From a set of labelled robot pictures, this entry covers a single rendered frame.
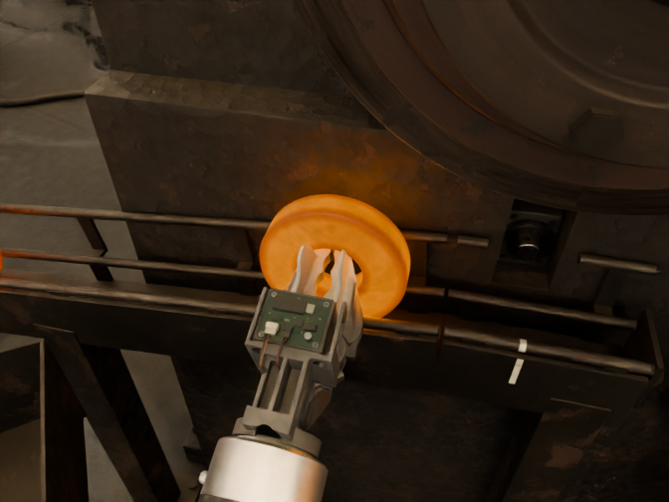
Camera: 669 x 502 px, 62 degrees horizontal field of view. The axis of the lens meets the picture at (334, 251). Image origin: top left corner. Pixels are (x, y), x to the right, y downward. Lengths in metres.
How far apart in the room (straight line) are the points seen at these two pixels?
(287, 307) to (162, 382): 1.00
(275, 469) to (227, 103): 0.35
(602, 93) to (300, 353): 0.27
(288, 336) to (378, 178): 0.20
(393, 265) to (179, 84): 0.30
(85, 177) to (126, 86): 1.53
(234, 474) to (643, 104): 0.34
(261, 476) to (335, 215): 0.23
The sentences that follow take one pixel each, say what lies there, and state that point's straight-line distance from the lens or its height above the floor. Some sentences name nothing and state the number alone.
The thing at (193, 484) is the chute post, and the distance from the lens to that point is 1.27.
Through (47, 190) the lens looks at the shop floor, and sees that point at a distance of 2.15.
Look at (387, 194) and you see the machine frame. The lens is 0.58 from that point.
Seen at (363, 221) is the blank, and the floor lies 0.81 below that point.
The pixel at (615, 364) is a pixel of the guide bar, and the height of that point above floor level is 0.71.
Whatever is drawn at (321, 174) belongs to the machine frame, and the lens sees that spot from 0.58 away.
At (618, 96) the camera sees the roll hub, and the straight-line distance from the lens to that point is 0.31.
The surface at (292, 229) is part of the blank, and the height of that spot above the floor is 0.80.
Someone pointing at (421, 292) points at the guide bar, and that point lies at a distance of 0.61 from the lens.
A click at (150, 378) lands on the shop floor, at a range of 1.45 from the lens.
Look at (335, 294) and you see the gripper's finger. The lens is 0.50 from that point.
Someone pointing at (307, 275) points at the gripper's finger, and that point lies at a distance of 0.53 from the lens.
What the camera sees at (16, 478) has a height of 0.60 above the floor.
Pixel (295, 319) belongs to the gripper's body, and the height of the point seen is 0.80.
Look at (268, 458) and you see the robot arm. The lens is 0.42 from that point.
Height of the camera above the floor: 1.14
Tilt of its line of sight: 43 degrees down
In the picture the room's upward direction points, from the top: straight up
